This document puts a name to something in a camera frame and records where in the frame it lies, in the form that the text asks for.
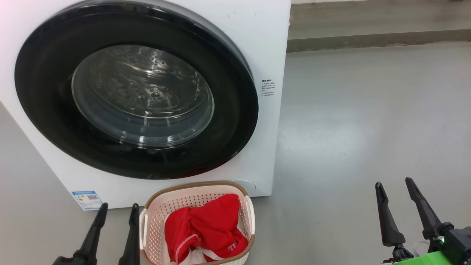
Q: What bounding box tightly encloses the black round glass washer door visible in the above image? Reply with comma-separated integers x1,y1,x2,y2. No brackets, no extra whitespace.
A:
15,2,259,180

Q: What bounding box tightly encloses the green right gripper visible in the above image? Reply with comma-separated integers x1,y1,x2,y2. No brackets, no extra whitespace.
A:
375,177,454,265

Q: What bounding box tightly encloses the cream laundry basket brown rim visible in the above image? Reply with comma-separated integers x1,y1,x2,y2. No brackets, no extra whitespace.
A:
139,181,256,265

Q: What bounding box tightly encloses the red and white garment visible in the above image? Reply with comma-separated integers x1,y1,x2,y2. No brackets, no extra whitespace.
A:
164,194,249,265

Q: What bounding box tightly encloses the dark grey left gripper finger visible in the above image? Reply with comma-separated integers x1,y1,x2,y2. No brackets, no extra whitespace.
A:
118,203,141,265
53,202,109,265

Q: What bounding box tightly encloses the white front-load washing machine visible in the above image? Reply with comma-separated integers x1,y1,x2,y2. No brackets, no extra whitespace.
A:
0,0,292,211

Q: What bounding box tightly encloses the blue energy label sticker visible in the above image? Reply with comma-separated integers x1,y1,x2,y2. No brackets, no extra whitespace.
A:
72,190,103,211

